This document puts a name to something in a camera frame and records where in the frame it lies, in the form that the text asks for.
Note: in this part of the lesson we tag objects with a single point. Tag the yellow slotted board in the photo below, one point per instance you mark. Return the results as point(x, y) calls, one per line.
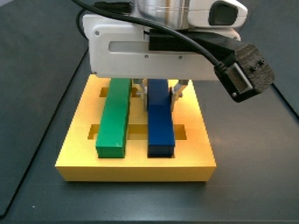
point(79, 163)

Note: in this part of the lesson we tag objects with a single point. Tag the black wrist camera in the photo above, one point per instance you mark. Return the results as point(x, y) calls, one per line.
point(245, 75)

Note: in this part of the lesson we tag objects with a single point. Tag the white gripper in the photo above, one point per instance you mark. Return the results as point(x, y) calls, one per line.
point(119, 55)

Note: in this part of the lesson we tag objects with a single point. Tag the blue long block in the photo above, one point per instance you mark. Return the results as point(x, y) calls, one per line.
point(161, 123)

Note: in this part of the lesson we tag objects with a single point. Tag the green long block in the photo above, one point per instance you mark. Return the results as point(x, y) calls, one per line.
point(113, 129)

